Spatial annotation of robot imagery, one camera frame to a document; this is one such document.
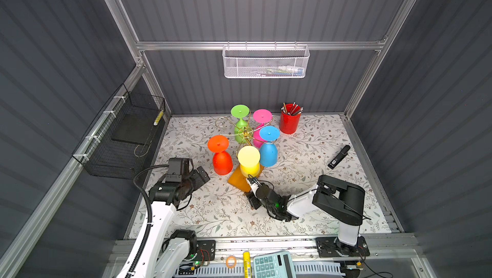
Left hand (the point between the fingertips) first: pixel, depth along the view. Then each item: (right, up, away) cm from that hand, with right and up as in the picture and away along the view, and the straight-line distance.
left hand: (199, 179), depth 78 cm
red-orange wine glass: (+10, +8, -6) cm, 15 cm away
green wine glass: (+18, +20, -5) cm, 27 cm away
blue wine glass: (+28, +11, -4) cm, 30 cm away
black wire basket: (-29, +16, -6) cm, 34 cm away
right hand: (+21, -9, +12) cm, 26 cm away
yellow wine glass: (+21, +11, -14) cm, 27 cm away
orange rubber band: (+15, -29, -7) cm, 34 cm away
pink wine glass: (+26, +26, -3) cm, 36 cm away
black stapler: (+66, +6, +19) cm, 69 cm away
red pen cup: (+43, +27, +25) cm, 57 cm away
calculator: (+30, -30, -8) cm, 43 cm away
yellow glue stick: (+20, -29, -8) cm, 36 cm away
